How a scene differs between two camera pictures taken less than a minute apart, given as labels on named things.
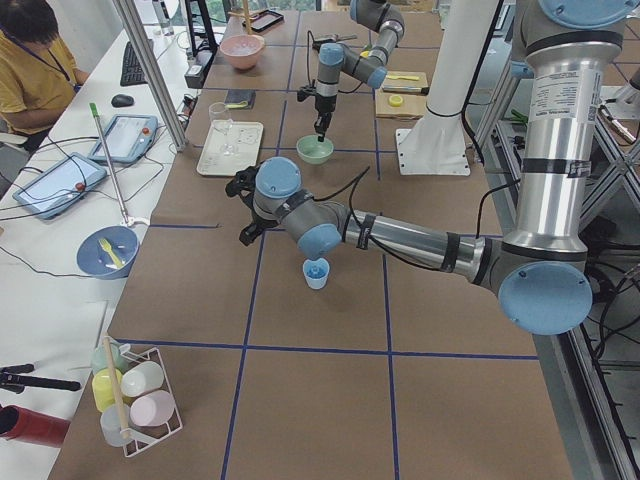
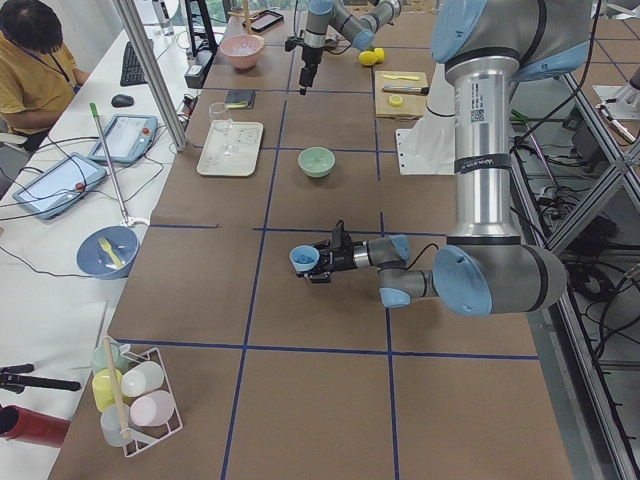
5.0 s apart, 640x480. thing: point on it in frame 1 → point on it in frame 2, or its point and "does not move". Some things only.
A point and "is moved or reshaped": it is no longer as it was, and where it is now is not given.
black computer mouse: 122,100 does not move
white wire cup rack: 148,390 does not move
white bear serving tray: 232,146 does not move
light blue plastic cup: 316,272 is moved or reshaped
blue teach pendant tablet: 53,191 does not move
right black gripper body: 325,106 → 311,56
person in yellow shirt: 38,77 does not move
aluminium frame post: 151,72 does not move
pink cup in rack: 153,409 does not move
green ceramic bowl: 314,152 is moved or reshaped
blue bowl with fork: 108,252 does not move
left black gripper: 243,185 → 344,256
